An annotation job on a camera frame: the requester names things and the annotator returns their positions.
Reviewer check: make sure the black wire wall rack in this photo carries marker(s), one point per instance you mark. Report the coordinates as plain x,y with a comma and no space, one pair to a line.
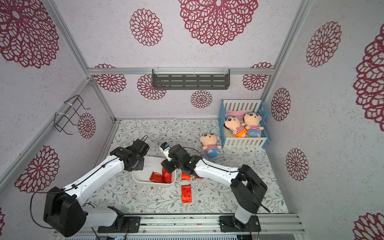
62,119

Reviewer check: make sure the plush doll on table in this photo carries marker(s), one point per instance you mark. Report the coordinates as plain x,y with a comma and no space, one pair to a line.
210,145

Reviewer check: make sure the pink blanket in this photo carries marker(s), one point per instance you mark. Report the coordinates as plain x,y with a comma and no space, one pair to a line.
238,114

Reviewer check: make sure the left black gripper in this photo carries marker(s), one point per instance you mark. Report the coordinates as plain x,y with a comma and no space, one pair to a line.
141,159

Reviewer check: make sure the grey wall shelf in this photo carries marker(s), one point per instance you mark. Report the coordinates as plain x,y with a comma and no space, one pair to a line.
192,80

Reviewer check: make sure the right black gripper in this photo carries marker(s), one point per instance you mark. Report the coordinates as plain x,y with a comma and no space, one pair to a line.
168,165

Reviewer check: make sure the red tea bag one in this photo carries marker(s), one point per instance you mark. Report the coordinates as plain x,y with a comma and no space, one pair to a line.
185,177

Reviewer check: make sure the blue white toy crib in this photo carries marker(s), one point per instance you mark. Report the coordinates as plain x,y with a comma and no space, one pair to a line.
228,139

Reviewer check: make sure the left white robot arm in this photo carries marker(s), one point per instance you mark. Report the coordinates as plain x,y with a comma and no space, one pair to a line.
64,208

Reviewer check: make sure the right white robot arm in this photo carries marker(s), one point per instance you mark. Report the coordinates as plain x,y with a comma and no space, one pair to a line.
248,188

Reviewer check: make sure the plush doll blue pants crib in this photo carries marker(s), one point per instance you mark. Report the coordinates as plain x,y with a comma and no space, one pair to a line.
252,124

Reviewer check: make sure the red tea bag six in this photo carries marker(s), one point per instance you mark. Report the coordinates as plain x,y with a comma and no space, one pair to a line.
167,177

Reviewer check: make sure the red tea bag five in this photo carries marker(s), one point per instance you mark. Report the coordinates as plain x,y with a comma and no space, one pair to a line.
186,194

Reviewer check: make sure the red tea bag four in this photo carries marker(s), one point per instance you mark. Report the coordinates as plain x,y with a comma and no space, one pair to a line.
156,178

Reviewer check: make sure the metal base rail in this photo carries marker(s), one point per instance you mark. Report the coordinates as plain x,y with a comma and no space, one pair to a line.
199,227

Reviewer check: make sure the plush doll orange pants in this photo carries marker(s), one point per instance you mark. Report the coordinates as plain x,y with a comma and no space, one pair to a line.
236,126

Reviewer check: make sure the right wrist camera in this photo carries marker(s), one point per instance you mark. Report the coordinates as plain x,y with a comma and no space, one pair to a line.
165,148

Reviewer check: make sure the white plastic storage box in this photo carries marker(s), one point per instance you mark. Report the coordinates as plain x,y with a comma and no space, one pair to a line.
151,165

